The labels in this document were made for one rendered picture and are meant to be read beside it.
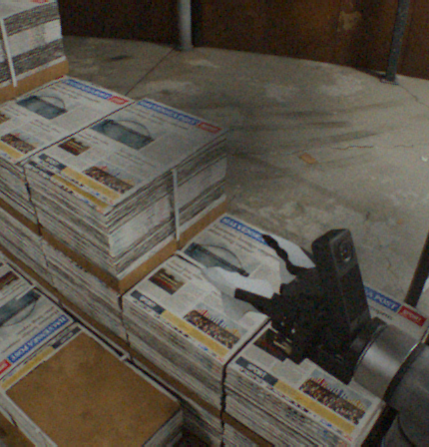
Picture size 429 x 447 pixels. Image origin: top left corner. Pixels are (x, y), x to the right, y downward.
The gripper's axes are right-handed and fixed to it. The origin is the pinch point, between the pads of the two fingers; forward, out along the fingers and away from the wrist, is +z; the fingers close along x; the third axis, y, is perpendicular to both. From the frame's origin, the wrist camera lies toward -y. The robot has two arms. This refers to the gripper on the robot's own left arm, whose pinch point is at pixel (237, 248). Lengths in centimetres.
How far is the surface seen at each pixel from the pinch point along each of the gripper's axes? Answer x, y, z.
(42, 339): -1, 64, 58
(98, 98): 33, 12, 78
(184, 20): 265, 59, 289
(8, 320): -5, 65, 70
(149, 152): 25, 14, 47
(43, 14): 30, -7, 99
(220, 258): 33, 36, 30
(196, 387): 14, 55, 16
